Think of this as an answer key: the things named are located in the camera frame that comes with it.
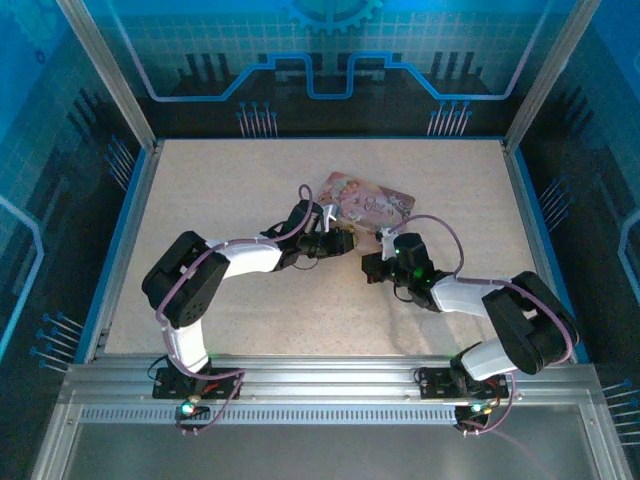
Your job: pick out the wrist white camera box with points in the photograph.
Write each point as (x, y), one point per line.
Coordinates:
(386, 242)
(330, 215)

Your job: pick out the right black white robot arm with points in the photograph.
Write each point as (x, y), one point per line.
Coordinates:
(520, 320)

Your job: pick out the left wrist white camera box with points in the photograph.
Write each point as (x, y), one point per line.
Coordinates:
(330, 215)

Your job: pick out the grey metal sheet panel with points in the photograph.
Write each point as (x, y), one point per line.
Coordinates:
(325, 455)

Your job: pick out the aluminium front rail beam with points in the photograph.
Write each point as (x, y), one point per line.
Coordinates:
(325, 380)

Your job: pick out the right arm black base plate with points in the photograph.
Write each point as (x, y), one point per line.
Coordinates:
(435, 385)

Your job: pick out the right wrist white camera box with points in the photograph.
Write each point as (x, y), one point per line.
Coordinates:
(386, 242)

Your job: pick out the aluminium side rail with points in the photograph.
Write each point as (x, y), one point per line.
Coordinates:
(525, 200)
(126, 250)

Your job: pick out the aluminium corner post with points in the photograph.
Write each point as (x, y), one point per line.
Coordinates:
(537, 75)
(112, 75)

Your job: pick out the black connector with light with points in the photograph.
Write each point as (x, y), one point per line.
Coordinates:
(475, 410)
(190, 409)

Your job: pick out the pink illustrated tin box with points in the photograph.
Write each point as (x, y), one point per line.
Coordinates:
(375, 200)

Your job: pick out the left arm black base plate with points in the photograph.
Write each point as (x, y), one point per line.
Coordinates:
(170, 387)

